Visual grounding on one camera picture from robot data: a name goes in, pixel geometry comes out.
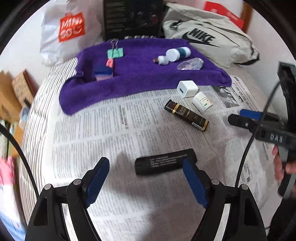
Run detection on white plastic shopping bag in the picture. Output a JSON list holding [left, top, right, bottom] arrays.
[[40, 0, 104, 67]]

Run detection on pink cloth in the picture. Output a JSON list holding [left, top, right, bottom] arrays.
[[0, 158, 21, 209]]

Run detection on white bottle teal label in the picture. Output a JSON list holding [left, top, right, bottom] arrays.
[[165, 46, 191, 62]]

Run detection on small red paper bag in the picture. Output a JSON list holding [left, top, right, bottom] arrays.
[[203, 1, 245, 29]]

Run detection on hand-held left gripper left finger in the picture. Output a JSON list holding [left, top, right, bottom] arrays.
[[25, 157, 110, 241]]

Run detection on black rectangular device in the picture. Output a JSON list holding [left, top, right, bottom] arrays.
[[135, 149, 197, 176]]

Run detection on white charger cube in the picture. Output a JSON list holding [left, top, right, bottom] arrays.
[[177, 80, 199, 99]]

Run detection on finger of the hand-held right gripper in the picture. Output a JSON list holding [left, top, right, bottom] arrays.
[[228, 114, 262, 133], [240, 109, 279, 122]]

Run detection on green binder clip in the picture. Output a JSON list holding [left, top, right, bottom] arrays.
[[107, 39, 125, 58]]

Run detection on purple towel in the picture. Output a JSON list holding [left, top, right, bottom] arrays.
[[59, 38, 233, 115]]

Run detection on brown gold tube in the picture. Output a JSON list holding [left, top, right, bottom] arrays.
[[164, 100, 210, 132]]

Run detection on clear pill bottle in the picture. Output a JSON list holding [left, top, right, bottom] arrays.
[[176, 57, 204, 70]]

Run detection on wooden nightstand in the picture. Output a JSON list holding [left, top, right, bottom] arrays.
[[0, 93, 23, 126]]

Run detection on brown wooden door frame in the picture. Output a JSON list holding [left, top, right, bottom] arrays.
[[240, 3, 252, 33]]

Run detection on grey sling bag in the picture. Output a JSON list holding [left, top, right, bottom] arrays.
[[162, 2, 260, 69]]

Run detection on black headset box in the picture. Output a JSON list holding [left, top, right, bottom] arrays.
[[103, 0, 164, 40]]

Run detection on brown patterned book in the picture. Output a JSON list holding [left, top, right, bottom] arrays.
[[11, 71, 35, 108]]

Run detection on newspaper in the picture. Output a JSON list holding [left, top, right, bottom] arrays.
[[50, 76, 281, 241]]

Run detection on person's right hand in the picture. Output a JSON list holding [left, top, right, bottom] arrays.
[[272, 146, 296, 181]]

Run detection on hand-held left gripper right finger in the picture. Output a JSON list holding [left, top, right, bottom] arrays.
[[182, 158, 269, 241]]

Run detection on small white bottle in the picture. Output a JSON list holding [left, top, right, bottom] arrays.
[[191, 91, 213, 113]]

